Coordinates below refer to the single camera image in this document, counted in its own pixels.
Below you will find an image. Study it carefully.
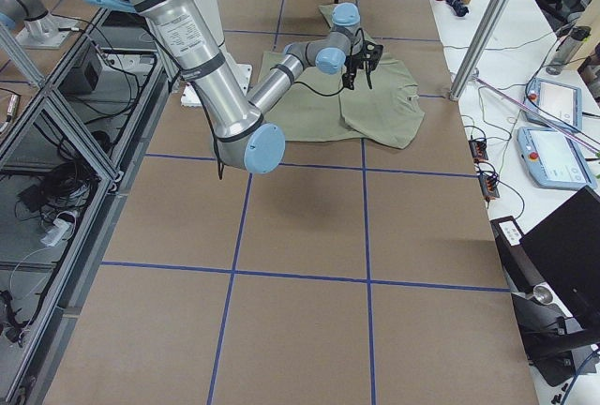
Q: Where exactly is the teach pendant tablet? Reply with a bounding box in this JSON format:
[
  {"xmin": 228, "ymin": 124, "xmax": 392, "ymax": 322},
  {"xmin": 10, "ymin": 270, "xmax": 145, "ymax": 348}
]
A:
[
  {"xmin": 517, "ymin": 127, "xmax": 597, "ymax": 190},
  {"xmin": 524, "ymin": 78, "xmax": 582, "ymax": 132}
]

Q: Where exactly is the black box under frame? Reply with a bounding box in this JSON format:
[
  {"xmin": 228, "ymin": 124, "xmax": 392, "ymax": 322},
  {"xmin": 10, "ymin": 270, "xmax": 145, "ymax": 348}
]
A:
[{"xmin": 59, "ymin": 45, "xmax": 102, "ymax": 95}]

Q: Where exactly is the folded dark blue umbrella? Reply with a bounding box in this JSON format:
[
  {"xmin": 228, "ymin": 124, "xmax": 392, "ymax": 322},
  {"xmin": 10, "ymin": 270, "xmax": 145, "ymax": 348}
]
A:
[{"xmin": 445, "ymin": 0, "xmax": 469, "ymax": 18}]

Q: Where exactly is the white power strip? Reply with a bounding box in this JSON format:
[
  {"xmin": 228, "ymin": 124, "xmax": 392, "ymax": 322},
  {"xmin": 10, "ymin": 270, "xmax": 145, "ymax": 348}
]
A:
[{"xmin": 40, "ymin": 217, "xmax": 74, "ymax": 248}]

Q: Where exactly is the aluminium frame post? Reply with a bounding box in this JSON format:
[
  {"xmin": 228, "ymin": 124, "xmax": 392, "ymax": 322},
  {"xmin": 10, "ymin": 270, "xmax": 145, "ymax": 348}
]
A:
[{"xmin": 449, "ymin": 0, "xmax": 509, "ymax": 101}]

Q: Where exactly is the reacher grabber stick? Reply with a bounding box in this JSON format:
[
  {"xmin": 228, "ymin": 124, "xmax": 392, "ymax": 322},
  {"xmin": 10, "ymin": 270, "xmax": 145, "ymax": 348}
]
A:
[{"xmin": 472, "ymin": 74, "xmax": 599, "ymax": 157}]

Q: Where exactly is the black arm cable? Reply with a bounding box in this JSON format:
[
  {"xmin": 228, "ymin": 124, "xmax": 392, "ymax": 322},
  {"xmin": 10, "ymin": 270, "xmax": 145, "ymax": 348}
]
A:
[{"xmin": 294, "ymin": 24, "xmax": 371, "ymax": 98}]

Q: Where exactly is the black monitor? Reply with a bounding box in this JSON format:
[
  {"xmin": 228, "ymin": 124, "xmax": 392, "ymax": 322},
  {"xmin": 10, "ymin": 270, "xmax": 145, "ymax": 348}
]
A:
[{"xmin": 521, "ymin": 187, "xmax": 599, "ymax": 328}]

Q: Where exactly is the near teach pendant tablet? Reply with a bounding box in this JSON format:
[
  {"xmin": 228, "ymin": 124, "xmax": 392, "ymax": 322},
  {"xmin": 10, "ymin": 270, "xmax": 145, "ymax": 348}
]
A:
[{"xmin": 517, "ymin": 127, "xmax": 597, "ymax": 190}]

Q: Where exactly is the olive green long-sleeve shirt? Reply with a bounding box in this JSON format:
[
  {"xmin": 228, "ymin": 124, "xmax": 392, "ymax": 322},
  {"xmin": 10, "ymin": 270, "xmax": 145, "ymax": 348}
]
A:
[{"xmin": 260, "ymin": 3, "xmax": 427, "ymax": 151}]

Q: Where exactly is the far teach pendant tablet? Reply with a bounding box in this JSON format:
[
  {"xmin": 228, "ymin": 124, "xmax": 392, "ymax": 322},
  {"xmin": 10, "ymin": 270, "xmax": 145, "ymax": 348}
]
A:
[{"xmin": 524, "ymin": 78, "xmax": 582, "ymax": 132}]

